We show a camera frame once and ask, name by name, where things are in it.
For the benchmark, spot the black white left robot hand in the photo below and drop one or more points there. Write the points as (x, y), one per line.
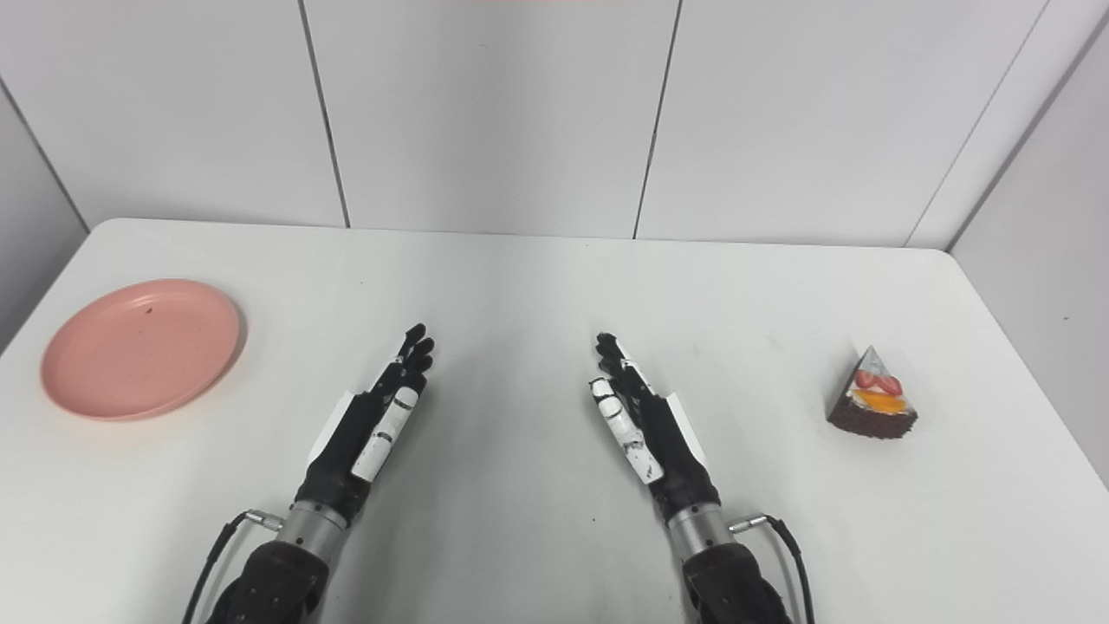
(346, 442)

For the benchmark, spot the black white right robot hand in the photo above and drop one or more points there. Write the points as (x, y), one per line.
(667, 442)

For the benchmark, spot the chocolate cake slice with fruit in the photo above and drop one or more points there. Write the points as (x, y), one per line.
(871, 416)

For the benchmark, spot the pink round plate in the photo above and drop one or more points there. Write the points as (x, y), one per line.
(139, 347)

